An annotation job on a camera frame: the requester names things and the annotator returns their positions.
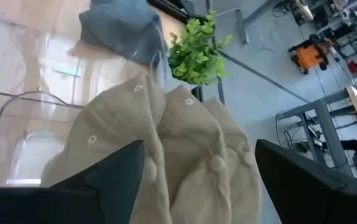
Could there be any grey metal table frame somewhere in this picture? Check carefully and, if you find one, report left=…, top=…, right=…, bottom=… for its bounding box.
left=274, top=85, right=357, bottom=181

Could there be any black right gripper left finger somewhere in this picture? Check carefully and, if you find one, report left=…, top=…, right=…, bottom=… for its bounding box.
left=0, top=139, right=146, bottom=224

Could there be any grey table leg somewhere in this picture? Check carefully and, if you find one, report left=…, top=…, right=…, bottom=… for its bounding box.
left=233, top=0, right=281, bottom=46

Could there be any green plant in white pot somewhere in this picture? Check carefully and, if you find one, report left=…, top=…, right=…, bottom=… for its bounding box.
left=167, top=8, right=233, bottom=86

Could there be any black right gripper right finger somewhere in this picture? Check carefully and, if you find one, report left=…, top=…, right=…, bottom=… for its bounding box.
left=254, top=138, right=357, bottom=224

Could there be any blue denim cap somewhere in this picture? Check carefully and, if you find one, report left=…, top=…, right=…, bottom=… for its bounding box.
left=78, top=0, right=167, bottom=68

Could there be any beige corduroy cap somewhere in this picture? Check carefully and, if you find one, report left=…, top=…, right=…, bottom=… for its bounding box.
left=39, top=73, right=262, bottom=224

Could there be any orange black floor machine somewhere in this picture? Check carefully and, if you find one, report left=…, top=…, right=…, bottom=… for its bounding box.
left=287, top=33, right=331, bottom=76

